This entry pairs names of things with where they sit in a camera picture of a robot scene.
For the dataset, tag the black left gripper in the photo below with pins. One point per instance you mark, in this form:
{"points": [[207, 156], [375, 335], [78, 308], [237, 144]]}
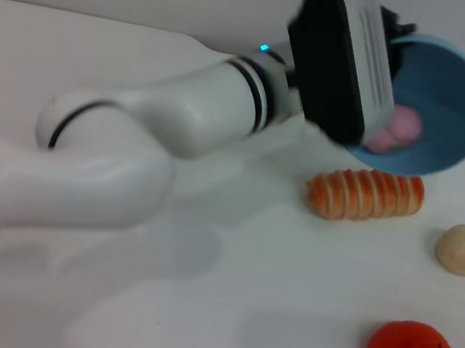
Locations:
{"points": [[394, 21]]}

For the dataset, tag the blue bowl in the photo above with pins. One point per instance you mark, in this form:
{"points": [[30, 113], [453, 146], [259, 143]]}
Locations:
{"points": [[450, 105]]}

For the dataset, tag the pink peach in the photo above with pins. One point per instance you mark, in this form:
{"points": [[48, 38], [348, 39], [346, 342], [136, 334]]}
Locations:
{"points": [[399, 130]]}

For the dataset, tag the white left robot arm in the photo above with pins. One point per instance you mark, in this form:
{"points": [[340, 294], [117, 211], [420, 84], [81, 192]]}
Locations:
{"points": [[111, 144]]}

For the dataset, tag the orange striped bread roll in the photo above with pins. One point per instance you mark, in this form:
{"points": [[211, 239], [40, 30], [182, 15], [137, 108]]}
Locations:
{"points": [[368, 197]]}

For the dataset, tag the silver black wrist camera box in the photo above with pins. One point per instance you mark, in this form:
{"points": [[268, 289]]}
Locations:
{"points": [[339, 63]]}

